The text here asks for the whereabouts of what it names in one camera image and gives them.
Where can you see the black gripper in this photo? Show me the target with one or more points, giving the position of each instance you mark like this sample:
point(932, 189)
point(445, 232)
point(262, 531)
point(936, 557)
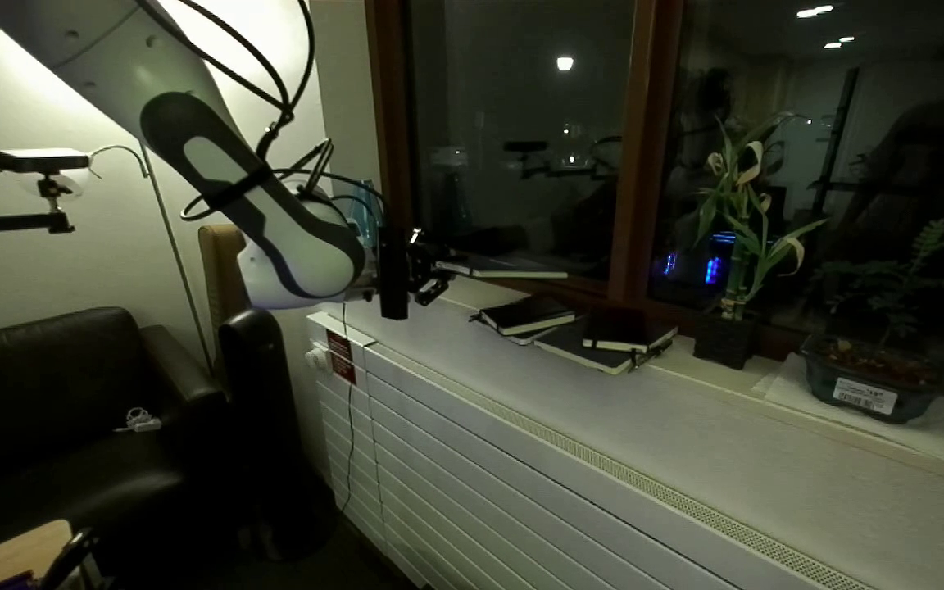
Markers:
point(410, 272)

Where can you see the black notebook with elastic band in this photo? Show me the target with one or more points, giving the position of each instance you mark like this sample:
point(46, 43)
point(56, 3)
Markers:
point(494, 269)

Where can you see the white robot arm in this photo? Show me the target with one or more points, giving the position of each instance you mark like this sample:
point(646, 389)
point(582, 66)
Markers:
point(147, 73)

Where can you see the blue cone humidifier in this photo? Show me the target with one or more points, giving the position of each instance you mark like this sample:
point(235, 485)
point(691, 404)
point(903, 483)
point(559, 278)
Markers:
point(363, 206)

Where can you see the red warning sticker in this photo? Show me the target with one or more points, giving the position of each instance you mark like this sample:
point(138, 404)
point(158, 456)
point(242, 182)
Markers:
point(342, 357)

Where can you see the black notebook stack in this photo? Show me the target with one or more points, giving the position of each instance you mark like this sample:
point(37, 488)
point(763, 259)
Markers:
point(611, 341)

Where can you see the green bamboo plant in pot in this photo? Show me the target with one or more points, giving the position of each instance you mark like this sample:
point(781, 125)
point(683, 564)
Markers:
point(740, 205)

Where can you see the black leather armchair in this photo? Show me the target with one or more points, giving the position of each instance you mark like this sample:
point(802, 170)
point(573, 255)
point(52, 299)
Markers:
point(108, 428)

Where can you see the bonsai plant in tray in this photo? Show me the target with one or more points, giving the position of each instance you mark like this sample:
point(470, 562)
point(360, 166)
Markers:
point(870, 352)

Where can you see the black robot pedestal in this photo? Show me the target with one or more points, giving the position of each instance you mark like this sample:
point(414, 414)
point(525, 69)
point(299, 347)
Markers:
point(290, 496)

